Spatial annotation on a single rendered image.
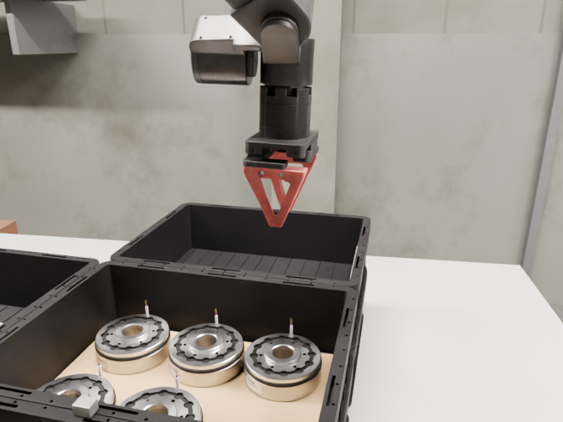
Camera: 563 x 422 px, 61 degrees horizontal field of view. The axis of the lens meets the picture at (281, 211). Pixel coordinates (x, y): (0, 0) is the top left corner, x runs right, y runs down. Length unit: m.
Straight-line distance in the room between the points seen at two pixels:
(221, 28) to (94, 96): 2.19
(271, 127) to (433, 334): 0.64
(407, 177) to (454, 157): 0.23
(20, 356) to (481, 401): 0.69
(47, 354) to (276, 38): 0.49
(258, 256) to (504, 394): 0.52
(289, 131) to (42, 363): 0.43
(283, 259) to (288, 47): 0.61
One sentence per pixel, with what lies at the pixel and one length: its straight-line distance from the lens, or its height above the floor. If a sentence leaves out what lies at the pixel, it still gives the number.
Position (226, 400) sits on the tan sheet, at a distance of 0.64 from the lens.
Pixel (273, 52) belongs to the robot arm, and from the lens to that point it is 0.46.
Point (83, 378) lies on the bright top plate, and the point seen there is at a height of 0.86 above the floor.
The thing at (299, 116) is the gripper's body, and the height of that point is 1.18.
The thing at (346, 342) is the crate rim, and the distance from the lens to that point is 0.57.
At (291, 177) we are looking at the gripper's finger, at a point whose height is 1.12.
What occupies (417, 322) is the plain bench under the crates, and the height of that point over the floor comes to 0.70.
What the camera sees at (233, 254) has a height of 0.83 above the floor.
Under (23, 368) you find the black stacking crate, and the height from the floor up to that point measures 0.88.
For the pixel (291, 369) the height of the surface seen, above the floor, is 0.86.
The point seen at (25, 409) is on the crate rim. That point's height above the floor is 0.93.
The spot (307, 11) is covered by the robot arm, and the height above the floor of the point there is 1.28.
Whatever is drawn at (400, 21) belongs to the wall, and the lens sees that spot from 2.34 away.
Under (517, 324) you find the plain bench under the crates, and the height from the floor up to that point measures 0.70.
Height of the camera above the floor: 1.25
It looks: 19 degrees down
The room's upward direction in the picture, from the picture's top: straight up
